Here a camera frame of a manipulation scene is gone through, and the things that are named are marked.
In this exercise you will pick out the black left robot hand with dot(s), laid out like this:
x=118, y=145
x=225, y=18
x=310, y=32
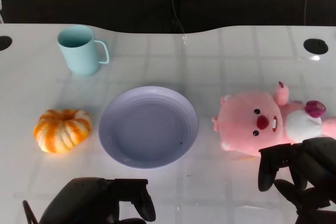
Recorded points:
x=86, y=197

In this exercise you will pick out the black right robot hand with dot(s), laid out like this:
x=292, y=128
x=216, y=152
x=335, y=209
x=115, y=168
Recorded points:
x=315, y=161

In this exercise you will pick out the pink plush beaver doll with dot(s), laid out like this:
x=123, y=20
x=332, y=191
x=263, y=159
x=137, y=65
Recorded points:
x=244, y=119

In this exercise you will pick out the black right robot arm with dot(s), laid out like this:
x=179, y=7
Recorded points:
x=317, y=217

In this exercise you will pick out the lavender round plate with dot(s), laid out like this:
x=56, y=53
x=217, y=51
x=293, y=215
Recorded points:
x=148, y=129

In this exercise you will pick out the orange white striped pumpkin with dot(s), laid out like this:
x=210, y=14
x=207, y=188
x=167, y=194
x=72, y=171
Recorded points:
x=61, y=130

